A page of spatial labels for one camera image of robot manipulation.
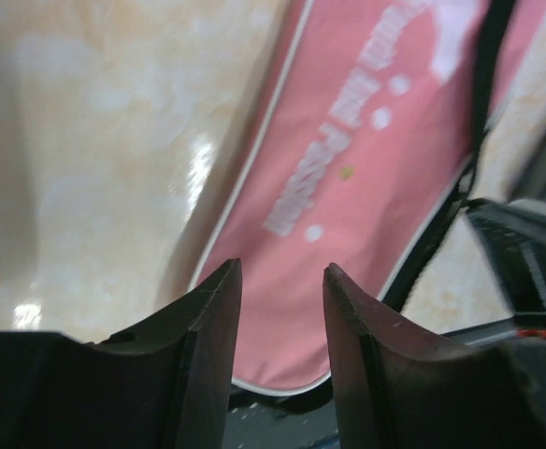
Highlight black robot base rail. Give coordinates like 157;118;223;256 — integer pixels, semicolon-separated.
225;196;546;449

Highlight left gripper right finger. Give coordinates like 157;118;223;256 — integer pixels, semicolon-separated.
323;265;546;448

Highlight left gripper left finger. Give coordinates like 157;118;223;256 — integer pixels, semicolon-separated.
0;259;242;448

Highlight pink racket cover bag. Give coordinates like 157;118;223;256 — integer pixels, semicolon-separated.
192;1;546;397

